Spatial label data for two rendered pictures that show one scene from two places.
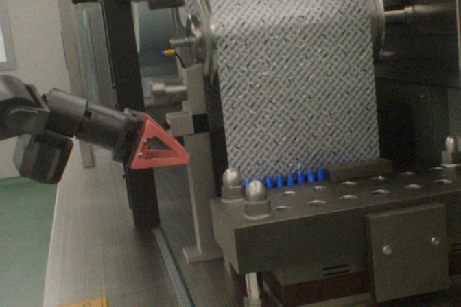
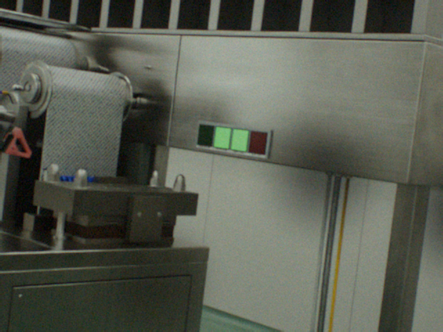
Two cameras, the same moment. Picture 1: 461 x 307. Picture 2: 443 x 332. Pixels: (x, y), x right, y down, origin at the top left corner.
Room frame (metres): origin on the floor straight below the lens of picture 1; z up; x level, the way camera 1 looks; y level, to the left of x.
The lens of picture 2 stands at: (-1.00, 0.87, 1.23)
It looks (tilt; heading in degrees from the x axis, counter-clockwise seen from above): 3 degrees down; 325
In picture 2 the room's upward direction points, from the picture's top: 7 degrees clockwise
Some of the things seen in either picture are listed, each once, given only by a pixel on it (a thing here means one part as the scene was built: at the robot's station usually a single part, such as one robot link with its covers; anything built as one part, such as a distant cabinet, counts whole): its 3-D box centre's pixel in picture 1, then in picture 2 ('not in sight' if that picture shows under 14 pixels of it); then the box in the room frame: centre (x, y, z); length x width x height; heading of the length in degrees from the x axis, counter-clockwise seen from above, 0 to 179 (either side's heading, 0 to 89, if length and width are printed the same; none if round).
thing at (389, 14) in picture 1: (386, 16); (125, 100); (1.13, -0.26, 1.25); 0.07 x 0.04 x 0.04; 101
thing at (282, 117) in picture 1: (302, 121); (82, 148); (1.04, -0.10, 1.11); 0.23 x 0.01 x 0.18; 101
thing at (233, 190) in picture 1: (232, 183); (54, 173); (0.95, 0.01, 1.05); 0.04 x 0.04 x 0.04
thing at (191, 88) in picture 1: (191, 165); (5, 164); (1.10, 0.07, 1.05); 0.06 x 0.05 x 0.31; 101
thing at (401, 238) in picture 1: (407, 251); (146, 218); (0.84, -0.20, 0.96); 0.10 x 0.03 x 0.11; 101
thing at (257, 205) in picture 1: (256, 198); (81, 178); (0.85, -0.02, 1.05); 0.04 x 0.04 x 0.04
